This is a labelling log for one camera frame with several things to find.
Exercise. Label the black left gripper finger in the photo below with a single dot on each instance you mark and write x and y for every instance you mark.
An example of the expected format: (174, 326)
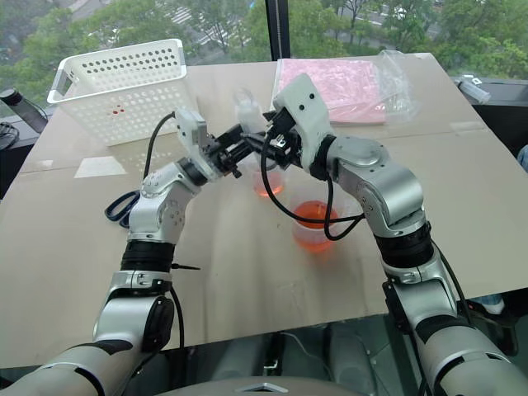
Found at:
(227, 134)
(243, 152)

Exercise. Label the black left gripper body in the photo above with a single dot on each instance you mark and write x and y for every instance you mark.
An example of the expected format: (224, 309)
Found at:
(218, 158)

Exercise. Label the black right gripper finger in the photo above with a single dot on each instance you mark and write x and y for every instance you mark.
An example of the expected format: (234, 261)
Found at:
(253, 139)
(275, 119)

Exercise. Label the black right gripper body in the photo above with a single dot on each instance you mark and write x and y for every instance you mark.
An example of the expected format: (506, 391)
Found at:
(284, 148)

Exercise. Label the small clear plastic bottle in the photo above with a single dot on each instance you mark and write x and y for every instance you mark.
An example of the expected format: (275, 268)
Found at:
(248, 111)

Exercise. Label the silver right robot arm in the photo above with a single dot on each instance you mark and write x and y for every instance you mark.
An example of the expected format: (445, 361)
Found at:
(387, 181)

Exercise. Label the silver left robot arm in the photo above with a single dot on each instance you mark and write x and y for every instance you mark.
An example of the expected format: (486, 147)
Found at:
(156, 206)

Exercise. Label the clear cup with red liquid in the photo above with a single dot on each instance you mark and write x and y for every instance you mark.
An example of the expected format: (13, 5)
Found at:
(315, 224)
(270, 181)

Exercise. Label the pink sheet stack in bag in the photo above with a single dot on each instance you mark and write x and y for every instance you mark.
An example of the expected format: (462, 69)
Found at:
(330, 86)

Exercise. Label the dark blue scissors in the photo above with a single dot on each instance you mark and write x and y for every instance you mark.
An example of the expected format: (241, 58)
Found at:
(121, 206)

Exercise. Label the white perforated plastic basket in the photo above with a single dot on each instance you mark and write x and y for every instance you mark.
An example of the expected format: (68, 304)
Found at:
(119, 90)

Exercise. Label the clear crumpled plastic bag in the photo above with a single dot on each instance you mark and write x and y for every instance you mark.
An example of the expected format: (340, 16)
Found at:
(396, 86)

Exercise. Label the clear plastic tube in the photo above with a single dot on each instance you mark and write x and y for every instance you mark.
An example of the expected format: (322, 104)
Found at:
(473, 90)

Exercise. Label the black cylindrical device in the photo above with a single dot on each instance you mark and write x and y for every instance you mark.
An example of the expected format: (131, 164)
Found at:
(22, 108)

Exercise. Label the dark side desk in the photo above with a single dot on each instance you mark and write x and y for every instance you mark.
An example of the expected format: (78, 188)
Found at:
(501, 119)

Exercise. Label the grey robot torso top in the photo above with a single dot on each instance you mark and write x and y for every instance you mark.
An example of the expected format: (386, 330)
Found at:
(264, 386)

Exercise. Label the blue and white shoe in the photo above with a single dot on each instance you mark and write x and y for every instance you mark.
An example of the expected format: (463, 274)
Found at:
(493, 304)

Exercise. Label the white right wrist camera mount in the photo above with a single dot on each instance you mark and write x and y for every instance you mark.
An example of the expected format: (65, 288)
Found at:
(306, 105)

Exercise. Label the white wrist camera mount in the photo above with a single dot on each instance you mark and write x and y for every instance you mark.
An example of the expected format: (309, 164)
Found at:
(193, 134)
(306, 105)

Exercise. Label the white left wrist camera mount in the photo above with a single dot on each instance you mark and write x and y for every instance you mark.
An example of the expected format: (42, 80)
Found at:
(193, 134)

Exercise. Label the black window frame post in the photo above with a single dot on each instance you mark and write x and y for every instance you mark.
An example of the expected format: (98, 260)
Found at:
(277, 29)

